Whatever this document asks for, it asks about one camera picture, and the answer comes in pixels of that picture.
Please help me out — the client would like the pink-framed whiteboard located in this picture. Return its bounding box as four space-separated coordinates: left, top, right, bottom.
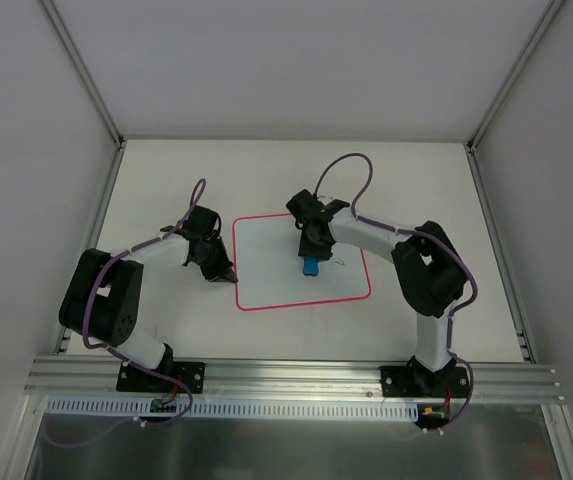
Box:
232 213 372 312

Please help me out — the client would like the blue whiteboard eraser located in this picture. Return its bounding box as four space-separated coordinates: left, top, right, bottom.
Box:
302 257 319 277

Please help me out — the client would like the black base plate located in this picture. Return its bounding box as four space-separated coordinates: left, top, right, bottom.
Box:
116 360 206 394
379 363 471 399

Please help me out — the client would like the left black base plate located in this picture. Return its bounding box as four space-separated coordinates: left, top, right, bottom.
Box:
116 360 206 394

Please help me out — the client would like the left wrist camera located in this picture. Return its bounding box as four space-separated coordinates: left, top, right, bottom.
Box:
181 205 222 238

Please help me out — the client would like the left aluminium frame post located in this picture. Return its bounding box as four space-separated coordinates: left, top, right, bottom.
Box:
37 0 124 148

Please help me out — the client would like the aluminium mounting rail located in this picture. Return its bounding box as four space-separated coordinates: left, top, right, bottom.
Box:
23 355 566 405

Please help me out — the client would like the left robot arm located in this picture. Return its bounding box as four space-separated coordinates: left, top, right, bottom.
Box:
59 206 238 391

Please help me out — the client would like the right aluminium frame post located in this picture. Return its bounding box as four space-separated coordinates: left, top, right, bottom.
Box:
467 0 567 152

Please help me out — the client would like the white slotted cable duct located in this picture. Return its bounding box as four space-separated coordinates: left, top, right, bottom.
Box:
45 396 419 423

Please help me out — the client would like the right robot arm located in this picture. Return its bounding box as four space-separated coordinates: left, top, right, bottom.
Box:
286 189 472 398

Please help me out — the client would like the aluminium frame post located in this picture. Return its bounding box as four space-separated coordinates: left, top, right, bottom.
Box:
467 0 567 152
37 0 124 148

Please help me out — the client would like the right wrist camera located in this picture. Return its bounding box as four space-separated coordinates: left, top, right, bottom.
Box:
286 189 325 218

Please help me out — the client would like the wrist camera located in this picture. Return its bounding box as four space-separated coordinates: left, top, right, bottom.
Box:
286 189 325 218
181 205 222 238

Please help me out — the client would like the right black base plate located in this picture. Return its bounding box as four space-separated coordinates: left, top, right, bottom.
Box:
379 363 471 399

